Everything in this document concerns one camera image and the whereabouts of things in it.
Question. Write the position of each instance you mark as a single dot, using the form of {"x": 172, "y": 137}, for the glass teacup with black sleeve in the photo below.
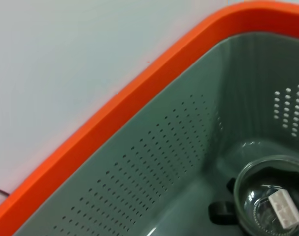
{"x": 240, "y": 196}

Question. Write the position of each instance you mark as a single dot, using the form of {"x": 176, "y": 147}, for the small white two-stud brick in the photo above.
{"x": 284, "y": 209}

